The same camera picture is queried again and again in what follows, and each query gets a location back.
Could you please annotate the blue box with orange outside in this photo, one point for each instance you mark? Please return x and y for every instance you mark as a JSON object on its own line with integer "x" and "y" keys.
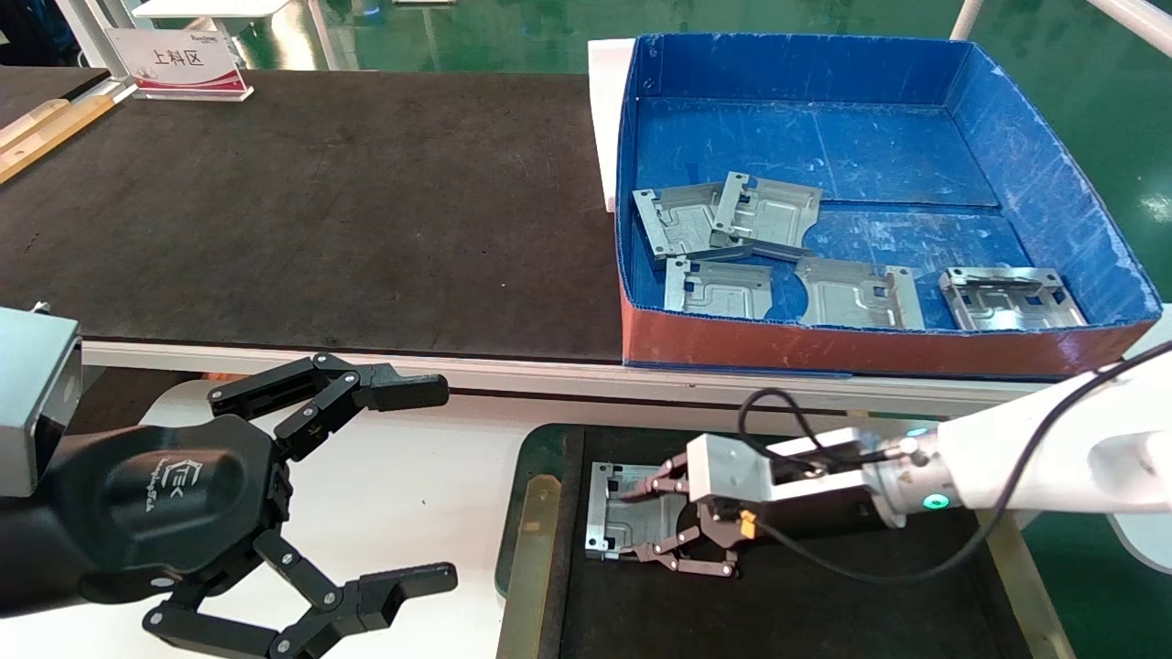
{"x": 824, "y": 137}

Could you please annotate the white tube railing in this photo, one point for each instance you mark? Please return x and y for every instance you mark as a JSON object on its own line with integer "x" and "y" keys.
{"x": 1135, "y": 23}

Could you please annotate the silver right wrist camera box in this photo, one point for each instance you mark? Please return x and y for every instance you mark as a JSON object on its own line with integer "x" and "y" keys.
{"x": 728, "y": 467}

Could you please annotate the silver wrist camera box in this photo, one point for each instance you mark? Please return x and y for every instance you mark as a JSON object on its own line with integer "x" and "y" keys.
{"x": 32, "y": 394}
{"x": 728, "y": 467}

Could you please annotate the black tray with green rim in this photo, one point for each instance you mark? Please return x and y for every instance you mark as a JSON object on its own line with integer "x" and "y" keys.
{"x": 824, "y": 613}

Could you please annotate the white aluminium post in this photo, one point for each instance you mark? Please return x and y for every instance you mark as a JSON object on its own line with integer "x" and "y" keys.
{"x": 92, "y": 37}

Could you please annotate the aluminium table frame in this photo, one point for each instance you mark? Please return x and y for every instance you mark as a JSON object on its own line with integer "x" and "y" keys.
{"x": 458, "y": 371}

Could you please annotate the white board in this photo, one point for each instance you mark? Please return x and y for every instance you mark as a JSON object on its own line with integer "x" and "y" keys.
{"x": 211, "y": 7}

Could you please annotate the white foam sheet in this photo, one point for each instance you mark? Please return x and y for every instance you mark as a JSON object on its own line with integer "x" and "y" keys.
{"x": 606, "y": 110}

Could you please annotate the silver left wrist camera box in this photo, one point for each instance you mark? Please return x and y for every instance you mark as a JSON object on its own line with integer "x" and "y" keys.
{"x": 32, "y": 394}

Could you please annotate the acrylic sign with Chinese text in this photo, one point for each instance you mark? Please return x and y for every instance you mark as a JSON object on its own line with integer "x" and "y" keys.
{"x": 179, "y": 59}

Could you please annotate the stamped grey metal part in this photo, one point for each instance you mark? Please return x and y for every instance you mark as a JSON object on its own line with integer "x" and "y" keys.
{"x": 719, "y": 288}
{"x": 856, "y": 295}
{"x": 678, "y": 220}
{"x": 1012, "y": 302}
{"x": 769, "y": 212}
{"x": 623, "y": 517}

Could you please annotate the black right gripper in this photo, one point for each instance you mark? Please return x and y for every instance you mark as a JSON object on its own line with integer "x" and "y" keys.
{"x": 723, "y": 523}

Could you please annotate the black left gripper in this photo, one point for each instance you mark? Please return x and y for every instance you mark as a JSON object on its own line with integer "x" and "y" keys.
{"x": 156, "y": 499}

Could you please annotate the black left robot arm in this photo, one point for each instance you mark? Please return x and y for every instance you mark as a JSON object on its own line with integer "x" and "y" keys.
{"x": 23, "y": 558}

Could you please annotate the wooden strip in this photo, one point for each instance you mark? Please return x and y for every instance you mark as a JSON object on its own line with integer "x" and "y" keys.
{"x": 55, "y": 133}

